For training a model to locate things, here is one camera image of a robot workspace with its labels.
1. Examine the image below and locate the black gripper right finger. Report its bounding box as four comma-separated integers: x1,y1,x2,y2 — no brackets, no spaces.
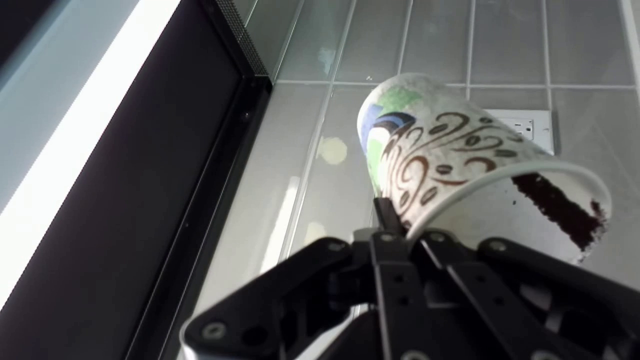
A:
420,229,640,360

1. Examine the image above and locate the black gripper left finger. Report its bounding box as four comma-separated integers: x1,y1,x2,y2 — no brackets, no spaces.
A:
180,198,436,360

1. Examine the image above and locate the patterned paper cup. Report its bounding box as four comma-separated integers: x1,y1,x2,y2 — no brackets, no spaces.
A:
357,73,612,263

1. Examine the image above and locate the white wall outlet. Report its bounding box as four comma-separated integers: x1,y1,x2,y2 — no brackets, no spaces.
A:
493,110,556,153

